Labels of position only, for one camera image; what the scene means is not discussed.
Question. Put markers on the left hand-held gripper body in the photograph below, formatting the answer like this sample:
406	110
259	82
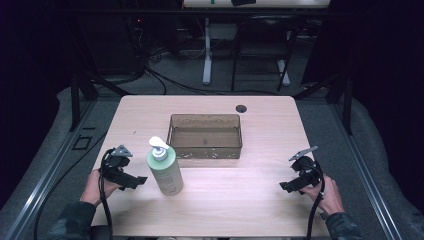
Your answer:
115	162

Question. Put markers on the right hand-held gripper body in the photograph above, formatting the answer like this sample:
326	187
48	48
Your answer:
307	168

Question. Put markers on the person's left hand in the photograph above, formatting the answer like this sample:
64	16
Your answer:
93	188

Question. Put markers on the person's right hand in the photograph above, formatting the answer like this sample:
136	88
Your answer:
328	196

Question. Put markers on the green pump bottle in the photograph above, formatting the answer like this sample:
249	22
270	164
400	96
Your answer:
165	170

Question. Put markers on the black floor plate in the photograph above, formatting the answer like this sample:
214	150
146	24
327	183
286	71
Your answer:
82	142

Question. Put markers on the black metal stand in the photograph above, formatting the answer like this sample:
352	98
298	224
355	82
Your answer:
77	96
346	100

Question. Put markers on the clear brown plastic bin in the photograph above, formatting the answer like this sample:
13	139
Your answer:
205	137

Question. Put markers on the dark cabinet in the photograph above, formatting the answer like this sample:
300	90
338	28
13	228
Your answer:
110	43

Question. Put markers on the black chair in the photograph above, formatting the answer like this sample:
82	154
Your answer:
263	36

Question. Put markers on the white desk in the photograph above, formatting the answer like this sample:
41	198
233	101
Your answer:
207	50

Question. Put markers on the black object on desk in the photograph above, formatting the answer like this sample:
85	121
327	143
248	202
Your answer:
243	2

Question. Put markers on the aluminium floor rail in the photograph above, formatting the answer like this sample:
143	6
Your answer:
46	180
370	180

